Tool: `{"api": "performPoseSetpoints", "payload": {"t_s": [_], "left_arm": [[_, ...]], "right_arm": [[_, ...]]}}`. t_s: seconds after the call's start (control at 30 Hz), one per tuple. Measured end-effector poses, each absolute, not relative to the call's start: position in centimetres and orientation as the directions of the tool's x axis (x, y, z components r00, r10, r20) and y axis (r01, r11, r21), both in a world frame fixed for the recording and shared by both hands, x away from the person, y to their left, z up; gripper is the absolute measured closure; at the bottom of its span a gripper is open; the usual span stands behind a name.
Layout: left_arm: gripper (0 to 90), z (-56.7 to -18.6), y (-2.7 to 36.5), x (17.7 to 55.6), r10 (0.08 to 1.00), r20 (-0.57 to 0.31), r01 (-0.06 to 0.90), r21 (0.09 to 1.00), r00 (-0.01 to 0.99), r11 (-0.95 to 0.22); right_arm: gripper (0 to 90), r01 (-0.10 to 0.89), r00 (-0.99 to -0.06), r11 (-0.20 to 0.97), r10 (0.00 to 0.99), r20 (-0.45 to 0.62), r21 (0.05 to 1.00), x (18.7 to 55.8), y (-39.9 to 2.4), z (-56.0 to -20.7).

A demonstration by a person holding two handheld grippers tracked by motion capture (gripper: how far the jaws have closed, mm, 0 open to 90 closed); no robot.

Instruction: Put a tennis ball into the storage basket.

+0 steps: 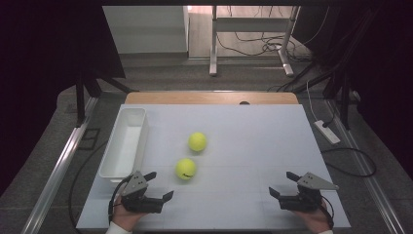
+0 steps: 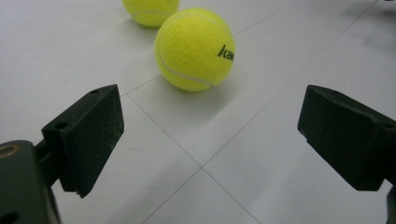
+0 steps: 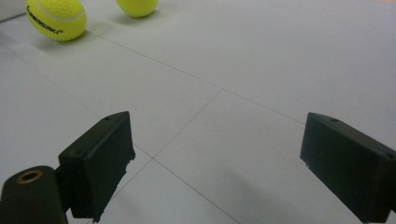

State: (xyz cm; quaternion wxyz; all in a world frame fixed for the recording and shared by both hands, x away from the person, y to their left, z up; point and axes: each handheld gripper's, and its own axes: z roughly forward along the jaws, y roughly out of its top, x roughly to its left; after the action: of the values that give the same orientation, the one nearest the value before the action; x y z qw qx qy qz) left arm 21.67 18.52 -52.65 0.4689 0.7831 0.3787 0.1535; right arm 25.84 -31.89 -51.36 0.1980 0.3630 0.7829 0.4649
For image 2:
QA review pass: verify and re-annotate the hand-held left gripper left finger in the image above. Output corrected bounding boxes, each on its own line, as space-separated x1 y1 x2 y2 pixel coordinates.
34 83 125 199

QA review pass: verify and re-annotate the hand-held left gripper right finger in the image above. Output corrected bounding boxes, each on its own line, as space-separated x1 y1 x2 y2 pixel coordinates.
297 84 396 191

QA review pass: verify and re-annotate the yellow tennis ball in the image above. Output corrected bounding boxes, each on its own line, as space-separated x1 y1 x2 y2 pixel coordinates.
154 7 236 92
121 0 181 28

